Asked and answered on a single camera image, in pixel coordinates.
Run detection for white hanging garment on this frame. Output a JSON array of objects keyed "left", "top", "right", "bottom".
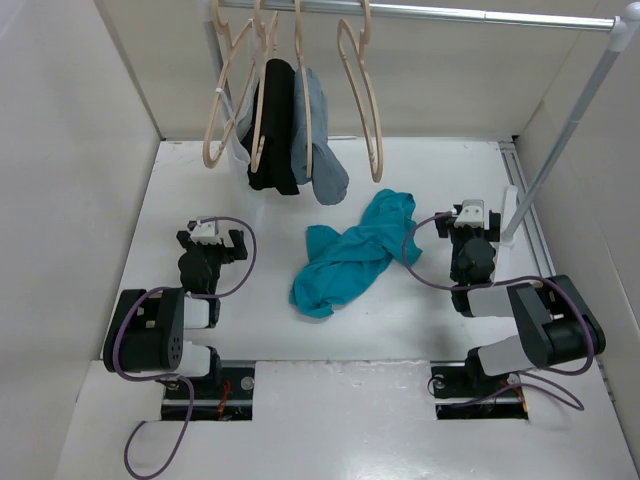
[{"left": 227, "top": 76, "right": 259, "bottom": 166}]

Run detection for beige hanger with jeans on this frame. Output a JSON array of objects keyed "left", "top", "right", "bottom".
[{"left": 292, "top": 0, "right": 313, "bottom": 184}]

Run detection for teal t shirt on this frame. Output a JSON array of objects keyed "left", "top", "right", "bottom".
[{"left": 289, "top": 189, "right": 422, "bottom": 319}]

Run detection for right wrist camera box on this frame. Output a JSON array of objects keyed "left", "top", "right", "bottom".
[{"left": 454, "top": 199, "right": 485, "bottom": 229}]

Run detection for metal clothes rack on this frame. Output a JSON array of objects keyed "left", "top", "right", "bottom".
[{"left": 202, "top": 0, "right": 640, "bottom": 251}]

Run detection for blue denim jeans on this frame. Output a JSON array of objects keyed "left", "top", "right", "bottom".
[{"left": 290, "top": 68, "right": 349, "bottom": 206}]

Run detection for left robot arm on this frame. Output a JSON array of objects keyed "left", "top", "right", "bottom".
[{"left": 103, "top": 228, "right": 248, "bottom": 397}]

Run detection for beige hanger with black garment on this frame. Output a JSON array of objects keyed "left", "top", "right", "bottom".
[{"left": 250, "top": 0, "right": 279, "bottom": 174}]

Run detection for aluminium rail right edge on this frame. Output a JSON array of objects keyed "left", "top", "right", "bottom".
[{"left": 497, "top": 139, "right": 557, "bottom": 281}]

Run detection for black hanging garment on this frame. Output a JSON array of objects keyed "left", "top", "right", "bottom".
[{"left": 247, "top": 58, "right": 299, "bottom": 196}]

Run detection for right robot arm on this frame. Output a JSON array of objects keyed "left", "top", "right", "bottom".
[{"left": 435, "top": 212, "right": 606, "bottom": 394}]

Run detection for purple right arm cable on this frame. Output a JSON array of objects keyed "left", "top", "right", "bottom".
[{"left": 402, "top": 209, "right": 600, "bottom": 412}]

